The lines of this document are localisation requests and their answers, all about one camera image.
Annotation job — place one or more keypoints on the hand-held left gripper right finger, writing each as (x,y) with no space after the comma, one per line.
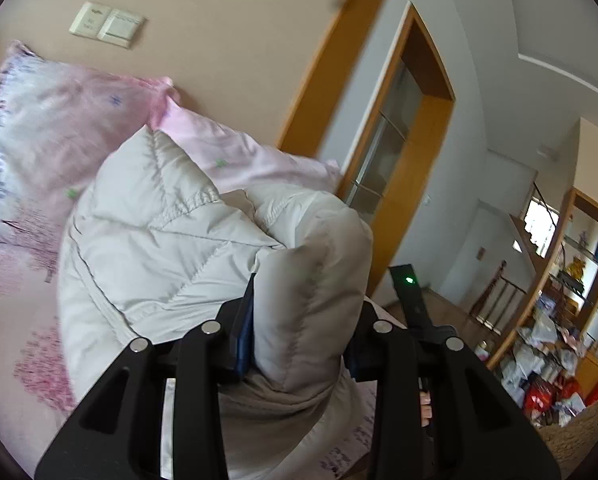
(386,360)

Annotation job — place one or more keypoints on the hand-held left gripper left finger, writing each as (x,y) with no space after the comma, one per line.
(244,340)

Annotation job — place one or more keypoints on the white puffer jacket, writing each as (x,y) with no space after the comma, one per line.
(179,240)

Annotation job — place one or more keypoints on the person's right hand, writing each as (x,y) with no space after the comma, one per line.
(426,410)

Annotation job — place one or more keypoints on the wooden stair railing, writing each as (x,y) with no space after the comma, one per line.
(494,295)

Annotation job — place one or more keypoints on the wooden glass door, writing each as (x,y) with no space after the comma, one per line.
(409,170)

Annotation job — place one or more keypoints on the bright window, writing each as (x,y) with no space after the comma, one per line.
(541,225)

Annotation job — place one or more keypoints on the pile of assorted packets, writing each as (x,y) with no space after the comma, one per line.
(544,395)

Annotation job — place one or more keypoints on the yellow toy figure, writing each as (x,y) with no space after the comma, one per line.
(575,267)

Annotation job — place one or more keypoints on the pink floral pillow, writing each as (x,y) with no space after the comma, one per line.
(54,125)
(239,155)

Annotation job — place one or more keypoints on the wooden display shelf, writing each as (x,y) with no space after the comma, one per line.
(593,372)

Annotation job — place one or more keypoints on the pink floral bed sheet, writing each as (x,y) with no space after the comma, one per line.
(24,320)

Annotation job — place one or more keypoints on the wooden wall trim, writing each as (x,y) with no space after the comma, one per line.
(339,50)

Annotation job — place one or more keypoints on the white wall switch plate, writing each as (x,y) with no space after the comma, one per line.
(124,29)
(90,20)

